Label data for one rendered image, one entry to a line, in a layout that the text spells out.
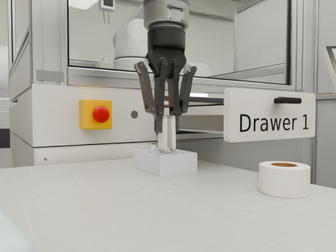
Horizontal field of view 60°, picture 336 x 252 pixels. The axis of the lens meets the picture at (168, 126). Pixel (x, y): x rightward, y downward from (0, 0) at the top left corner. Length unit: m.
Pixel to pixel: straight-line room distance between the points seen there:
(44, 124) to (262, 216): 0.54
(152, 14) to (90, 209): 0.36
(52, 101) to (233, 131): 0.42
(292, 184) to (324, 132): 2.20
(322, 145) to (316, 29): 0.93
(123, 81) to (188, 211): 0.51
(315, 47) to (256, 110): 2.09
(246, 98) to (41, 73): 0.46
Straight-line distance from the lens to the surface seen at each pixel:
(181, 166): 0.57
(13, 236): 0.20
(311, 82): 2.71
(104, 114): 0.69
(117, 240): 0.28
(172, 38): 0.56
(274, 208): 0.39
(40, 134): 0.74
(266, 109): 0.67
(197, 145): 0.92
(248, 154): 1.08
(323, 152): 2.64
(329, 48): 1.59
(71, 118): 0.75
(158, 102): 0.56
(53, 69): 0.75
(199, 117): 0.69
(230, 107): 0.60
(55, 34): 0.77
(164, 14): 0.57
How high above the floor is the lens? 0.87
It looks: 2 degrees down
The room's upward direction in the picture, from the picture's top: straight up
